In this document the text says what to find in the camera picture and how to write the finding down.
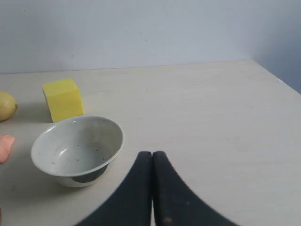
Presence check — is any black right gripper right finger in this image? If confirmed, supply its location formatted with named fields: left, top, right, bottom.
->
left=152, top=151, right=236, bottom=226

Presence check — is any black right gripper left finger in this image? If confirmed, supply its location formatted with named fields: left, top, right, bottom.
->
left=77, top=151, right=152, bottom=226

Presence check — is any pink-orange squishy toy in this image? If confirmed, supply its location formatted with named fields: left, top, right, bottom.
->
left=0, top=135, right=15, bottom=163

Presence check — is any grey ceramic bowl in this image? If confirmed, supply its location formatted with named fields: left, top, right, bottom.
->
left=31, top=115, right=125, bottom=188

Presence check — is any yellow sponge block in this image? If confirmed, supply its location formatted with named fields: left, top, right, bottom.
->
left=42, top=78, right=84, bottom=122

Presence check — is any yellow lemon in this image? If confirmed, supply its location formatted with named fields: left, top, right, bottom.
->
left=0, top=91, right=18, bottom=121

